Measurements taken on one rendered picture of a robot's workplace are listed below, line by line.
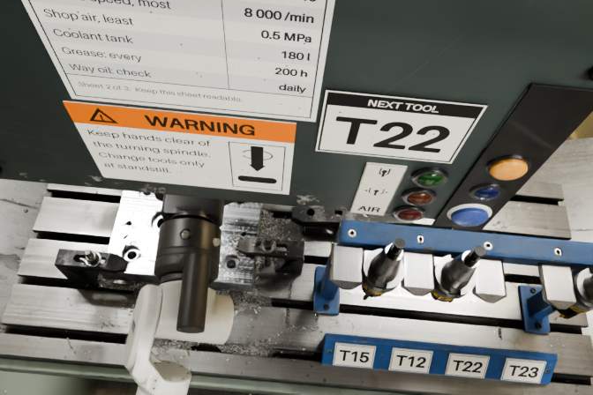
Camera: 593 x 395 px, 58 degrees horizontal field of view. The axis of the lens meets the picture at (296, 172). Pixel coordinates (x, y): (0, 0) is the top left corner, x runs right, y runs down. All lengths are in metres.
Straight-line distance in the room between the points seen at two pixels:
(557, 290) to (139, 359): 0.62
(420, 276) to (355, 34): 0.61
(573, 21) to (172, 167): 0.29
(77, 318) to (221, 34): 0.95
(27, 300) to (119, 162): 0.82
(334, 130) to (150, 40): 0.13
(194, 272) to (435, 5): 0.50
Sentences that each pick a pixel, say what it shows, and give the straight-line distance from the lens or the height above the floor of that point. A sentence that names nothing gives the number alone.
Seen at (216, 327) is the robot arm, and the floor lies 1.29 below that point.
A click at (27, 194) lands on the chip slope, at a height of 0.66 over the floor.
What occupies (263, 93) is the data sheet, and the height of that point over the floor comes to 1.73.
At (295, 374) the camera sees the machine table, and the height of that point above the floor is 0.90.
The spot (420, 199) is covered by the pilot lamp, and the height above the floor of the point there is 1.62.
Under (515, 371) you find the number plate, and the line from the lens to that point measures 1.18.
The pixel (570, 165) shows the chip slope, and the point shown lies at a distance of 1.60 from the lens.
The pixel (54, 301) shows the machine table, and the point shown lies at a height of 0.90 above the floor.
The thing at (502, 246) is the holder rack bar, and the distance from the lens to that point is 0.91.
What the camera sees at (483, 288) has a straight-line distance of 0.88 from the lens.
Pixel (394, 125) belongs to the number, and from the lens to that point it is 0.35.
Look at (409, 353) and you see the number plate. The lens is 1.10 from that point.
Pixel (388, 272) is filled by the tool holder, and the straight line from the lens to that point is 0.80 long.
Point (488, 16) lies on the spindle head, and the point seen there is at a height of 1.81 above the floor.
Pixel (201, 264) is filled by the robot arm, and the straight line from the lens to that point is 0.70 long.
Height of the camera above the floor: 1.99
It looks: 61 degrees down
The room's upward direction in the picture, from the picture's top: 7 degrees clockwise
